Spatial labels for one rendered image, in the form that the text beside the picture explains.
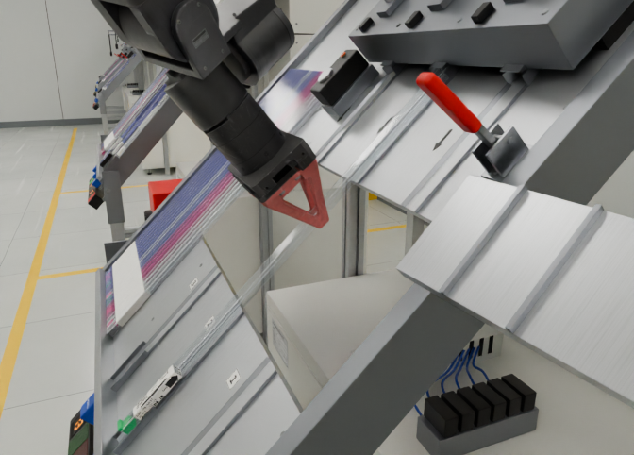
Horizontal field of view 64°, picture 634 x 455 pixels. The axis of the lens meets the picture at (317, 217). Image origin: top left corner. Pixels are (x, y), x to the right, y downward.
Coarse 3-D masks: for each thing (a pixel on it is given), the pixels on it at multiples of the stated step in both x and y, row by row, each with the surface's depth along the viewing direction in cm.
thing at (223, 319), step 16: (416, 96) 55; (400, 112) 55; (416, 112) 54; (384, 128) 55; (400, 128) 54; (384, 144) 54; (368, 160) 54; (352, 176) 54; (336, 192) 53; (304, 224) 53; (288, 240) 53; (272, 256) 54; (288, 256) 53; (256, 272) 54; (272, 272) 53; (256, 288) 53; (240, 304) 53; (224, 320) 53; (208, 336) 52; (192, 352) 52; (176, 368) 52; (128, 416) 52; (128, 432) 52
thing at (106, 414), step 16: (96, 272) 93; (96, 288) 86; (96, 304) 81; (96, 320) 76; (96, 336) 72; (96, 352) 68; (112, 352) 69; (96, 368) 64; (112, 368) 66; (96, 384) 61; (112, 384) 62; (96, 400) 58; (112, 400) 59; (96, 416) 56; (112, 416) 57; (96, 432) 53; (112, 432) 54; (96, 448) 51; (112, 448) 52
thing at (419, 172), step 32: (320, 64) 88; (416, 64) 62; (384, 96) 63; (480, 96) 48; (512, 96) 45; (544, 96) 42; (320, 128) 70; (352, 128) 63; (416, 128) 53; (448, 128) 49; (544, 128) 40; (320, 160) 63; (352, 160) 58; (384, 160) 53; (416, 160) 49; (448, 160) 46; (384, 192) 49; (416, 192) 46; (448, 192) 43
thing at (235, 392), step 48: (192, 288) 65; (144, 336) 66; (192, 336) 57; (240, 336) 51; (144, 384) 58; (192, 384) 51; (240, 384) 46; (288, 384) 42; (144, 432) 51; (192, 432) 46; (240, 432) 41
